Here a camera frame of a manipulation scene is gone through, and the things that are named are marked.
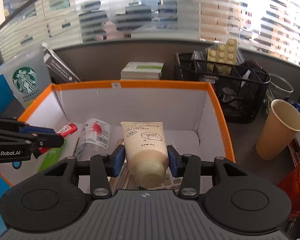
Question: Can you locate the green packet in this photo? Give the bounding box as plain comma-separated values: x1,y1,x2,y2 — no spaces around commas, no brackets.
38,140,66,172

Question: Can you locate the black white leaflet box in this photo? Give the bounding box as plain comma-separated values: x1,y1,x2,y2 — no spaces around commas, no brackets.
42,42,80,83

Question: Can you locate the Starbucks plastic cup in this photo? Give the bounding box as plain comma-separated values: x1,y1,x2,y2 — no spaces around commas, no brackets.
0,48,51,108

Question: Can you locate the beige building block plate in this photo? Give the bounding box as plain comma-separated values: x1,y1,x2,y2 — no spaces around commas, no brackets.
207,38,237,65

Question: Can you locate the black mesh desk organizer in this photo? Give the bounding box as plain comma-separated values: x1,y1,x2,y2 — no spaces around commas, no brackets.
173,53,270,124

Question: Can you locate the red packet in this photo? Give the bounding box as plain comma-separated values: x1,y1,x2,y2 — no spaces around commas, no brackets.
277,164,300,220

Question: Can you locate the clear plastic wrapped item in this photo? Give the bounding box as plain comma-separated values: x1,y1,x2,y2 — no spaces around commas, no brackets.
74,118,111,161

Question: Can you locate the red black marker pen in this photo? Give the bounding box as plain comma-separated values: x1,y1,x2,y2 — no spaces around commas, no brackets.
39,123,78,155

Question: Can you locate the orange cardboard box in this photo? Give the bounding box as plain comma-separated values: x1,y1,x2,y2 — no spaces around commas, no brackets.
0,80,236,196

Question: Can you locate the glass jar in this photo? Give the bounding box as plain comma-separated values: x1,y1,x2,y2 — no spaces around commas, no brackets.
263,73,294,114

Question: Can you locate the beige cream tube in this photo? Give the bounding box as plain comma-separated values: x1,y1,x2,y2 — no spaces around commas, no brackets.
121,122,169,189

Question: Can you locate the brown paper cup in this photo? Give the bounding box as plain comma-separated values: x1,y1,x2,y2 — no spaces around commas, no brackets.
255,99,300,160

